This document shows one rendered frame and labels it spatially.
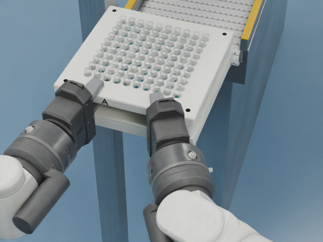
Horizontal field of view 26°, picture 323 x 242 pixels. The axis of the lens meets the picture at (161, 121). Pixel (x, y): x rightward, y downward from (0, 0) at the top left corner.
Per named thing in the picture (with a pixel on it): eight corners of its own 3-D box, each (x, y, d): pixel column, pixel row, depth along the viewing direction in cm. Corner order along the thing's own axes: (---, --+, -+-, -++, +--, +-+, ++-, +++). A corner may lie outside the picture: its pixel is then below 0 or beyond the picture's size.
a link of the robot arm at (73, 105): (48, 70, 110) (3, 118, 102) (101, 90, 107) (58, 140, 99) (57, 126, 119) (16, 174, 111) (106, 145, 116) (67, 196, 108)
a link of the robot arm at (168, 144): (133, 102, 105) (150, 160, 96) (195, 92, 106) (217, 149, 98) (136, 158, 114) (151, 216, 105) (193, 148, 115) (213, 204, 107)
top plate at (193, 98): (234, 39, 128) (235, 30, 126) (193, 128, 111) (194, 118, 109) (110, 13, 133) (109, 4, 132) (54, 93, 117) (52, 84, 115)
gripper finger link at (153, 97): (165, 94, 114) (173, 120, 109) (145, 97, 113) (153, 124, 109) (165, 87, 112) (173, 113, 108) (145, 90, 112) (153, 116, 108)
